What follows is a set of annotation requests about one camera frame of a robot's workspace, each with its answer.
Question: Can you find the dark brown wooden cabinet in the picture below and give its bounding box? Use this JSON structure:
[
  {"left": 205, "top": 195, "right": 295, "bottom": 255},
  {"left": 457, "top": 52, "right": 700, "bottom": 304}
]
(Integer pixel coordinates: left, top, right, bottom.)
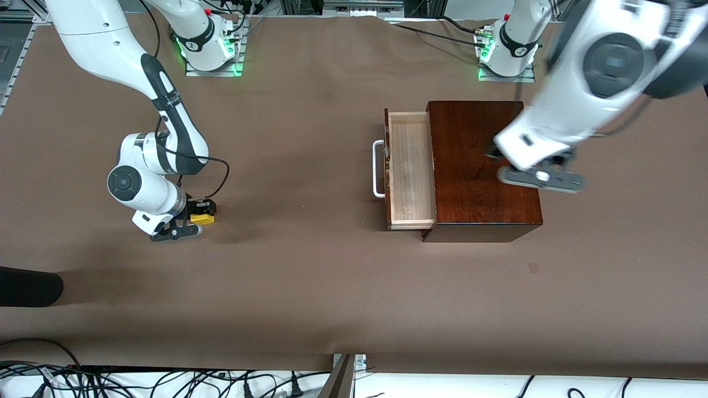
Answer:
[{"left": 421, "top": 101, "right": 544, "bottom": 243}]

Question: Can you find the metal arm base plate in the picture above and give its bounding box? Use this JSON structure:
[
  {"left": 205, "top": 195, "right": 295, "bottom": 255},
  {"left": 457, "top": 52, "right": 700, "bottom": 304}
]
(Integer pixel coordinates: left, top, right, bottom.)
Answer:
[
  {"left": 477, "top": 22, "right": 536, "bottom": 83},
  {"left": 185, "top": 15, "right": 247, "bottom": 77}
]

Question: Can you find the black cable to arm base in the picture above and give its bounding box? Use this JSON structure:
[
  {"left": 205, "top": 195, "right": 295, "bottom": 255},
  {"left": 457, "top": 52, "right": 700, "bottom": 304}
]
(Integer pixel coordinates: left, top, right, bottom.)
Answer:
[{"left": 395, "top": 17, "right": 491, "bottom": 48}]

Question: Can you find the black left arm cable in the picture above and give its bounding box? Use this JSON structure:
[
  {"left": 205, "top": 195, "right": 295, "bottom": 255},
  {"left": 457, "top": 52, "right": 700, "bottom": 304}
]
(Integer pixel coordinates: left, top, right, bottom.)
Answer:
[{"left": 594, "top": 93, "right": 654, "bottom": 137}]

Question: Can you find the thin black looping cable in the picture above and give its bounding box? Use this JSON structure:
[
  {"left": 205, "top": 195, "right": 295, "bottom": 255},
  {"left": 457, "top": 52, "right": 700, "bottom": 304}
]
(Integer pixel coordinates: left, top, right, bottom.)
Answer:
[{"left": 138, "top": 0, "right": 162, "bottom": 57}]

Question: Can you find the aluminium side rail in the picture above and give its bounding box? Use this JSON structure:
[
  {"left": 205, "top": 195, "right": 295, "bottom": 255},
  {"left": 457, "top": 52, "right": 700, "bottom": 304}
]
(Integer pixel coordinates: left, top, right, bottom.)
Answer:
[{"left": 0, "top": 22, "right": 39, "bottom": 116}]

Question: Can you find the black rounded cylinder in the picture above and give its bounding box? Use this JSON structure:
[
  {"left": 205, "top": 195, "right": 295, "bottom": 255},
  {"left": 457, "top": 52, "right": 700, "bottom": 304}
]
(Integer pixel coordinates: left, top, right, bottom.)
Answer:
[{"left": 0, "top": 266, "right": 64, "bottom": 307}]

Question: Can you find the silver metal bracket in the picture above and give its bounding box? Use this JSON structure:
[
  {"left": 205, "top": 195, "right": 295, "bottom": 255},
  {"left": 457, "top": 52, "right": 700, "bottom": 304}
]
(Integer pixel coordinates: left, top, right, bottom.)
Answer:
[{"left": 332, "top": 354, "right": 367, "bottom": 372}]

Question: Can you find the black cable tangle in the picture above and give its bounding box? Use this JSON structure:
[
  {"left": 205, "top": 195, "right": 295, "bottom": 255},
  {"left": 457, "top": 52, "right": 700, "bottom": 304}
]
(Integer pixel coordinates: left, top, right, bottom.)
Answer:
[{"left": 0, "top": 362, "right": 332, "bottom": 398}]

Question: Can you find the aluminium frame rail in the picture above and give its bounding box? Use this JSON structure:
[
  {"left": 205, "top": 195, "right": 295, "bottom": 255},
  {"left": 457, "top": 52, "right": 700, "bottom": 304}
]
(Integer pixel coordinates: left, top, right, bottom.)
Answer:
[{"left": 323, "top": 0, "right": 405, "bottom": 18}]

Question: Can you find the black cable loop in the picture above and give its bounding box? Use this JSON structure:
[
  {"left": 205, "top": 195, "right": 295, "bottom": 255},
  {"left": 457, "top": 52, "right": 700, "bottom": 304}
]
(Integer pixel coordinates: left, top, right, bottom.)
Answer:
[{"left": 0, "top": 338, "right": 84, "bottom": 369}]

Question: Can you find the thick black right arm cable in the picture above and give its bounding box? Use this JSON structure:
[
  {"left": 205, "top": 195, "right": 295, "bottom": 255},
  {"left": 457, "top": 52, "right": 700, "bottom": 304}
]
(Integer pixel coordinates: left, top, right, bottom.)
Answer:
[{"left": 154, "top": 113, "right": 231, "bottom": 201}]

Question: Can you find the brown table cover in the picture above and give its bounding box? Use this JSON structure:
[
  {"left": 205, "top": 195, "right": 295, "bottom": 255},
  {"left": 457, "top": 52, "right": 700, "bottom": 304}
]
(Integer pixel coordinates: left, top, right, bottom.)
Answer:
[{"left": 0, "top": 11, "right": 708, "bottom": 380}]

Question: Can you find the wooden drawer with white handle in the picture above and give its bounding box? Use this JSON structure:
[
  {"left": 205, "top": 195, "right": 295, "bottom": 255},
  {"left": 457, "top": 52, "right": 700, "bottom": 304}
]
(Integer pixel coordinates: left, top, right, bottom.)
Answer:
[{"left": 373, "top": 108, "right": 438, "bottom": 231}]

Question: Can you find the dark grey aluminium beam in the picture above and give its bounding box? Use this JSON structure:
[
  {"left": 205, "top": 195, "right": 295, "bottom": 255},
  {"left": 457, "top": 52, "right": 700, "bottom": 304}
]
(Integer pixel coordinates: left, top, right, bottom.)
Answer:
[{"left": 317, "top": 354, "right": 356, "bottom": 398}]

